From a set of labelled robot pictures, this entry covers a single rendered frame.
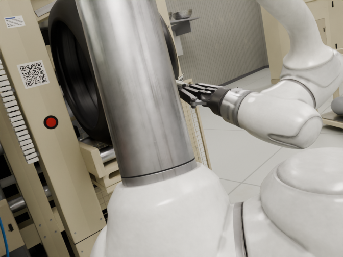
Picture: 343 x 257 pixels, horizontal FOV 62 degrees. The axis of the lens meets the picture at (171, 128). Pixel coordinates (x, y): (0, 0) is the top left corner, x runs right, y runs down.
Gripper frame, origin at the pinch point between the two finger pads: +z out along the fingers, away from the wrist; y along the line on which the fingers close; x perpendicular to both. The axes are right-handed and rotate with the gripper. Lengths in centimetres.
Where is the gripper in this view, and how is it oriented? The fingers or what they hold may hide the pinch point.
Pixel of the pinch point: (179, 86)
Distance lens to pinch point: 86.5
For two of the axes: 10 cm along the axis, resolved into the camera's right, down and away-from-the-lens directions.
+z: -6.1, -3.2, 7.3
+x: 0.8, 8.9, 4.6
